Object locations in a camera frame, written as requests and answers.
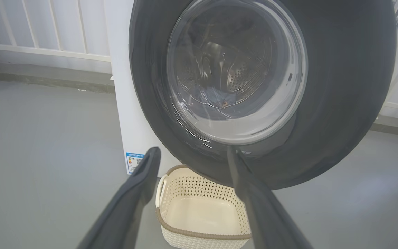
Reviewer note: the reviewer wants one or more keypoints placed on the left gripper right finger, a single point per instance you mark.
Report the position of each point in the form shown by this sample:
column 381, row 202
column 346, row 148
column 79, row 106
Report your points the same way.
column 268, row 224

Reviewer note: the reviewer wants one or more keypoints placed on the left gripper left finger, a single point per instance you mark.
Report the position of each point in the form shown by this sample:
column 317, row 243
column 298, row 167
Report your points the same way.
column 123, row 221

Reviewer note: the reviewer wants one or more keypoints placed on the blue patterned garment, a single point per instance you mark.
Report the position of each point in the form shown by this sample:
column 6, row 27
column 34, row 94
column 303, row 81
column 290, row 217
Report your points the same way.
column 216, row 98

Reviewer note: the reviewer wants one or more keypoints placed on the dark round washer door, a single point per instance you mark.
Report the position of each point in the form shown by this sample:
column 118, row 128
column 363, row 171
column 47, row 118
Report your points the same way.
column 340, row 86

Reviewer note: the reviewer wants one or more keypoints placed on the white front-load washing machine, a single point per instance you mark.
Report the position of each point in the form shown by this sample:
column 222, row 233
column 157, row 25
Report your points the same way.
column 123, row 103

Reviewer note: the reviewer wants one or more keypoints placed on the stainless steel washing machine drum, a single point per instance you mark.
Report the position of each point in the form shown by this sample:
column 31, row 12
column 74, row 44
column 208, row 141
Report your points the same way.
column 240, row 69

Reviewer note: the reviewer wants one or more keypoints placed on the blue energy label sticker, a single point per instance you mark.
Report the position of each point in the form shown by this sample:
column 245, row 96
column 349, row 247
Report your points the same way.
column 134, row 163

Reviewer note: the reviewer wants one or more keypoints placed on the cream perforated laundry basket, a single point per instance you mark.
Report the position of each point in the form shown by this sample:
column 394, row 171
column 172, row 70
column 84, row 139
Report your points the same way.
column 199, row 214

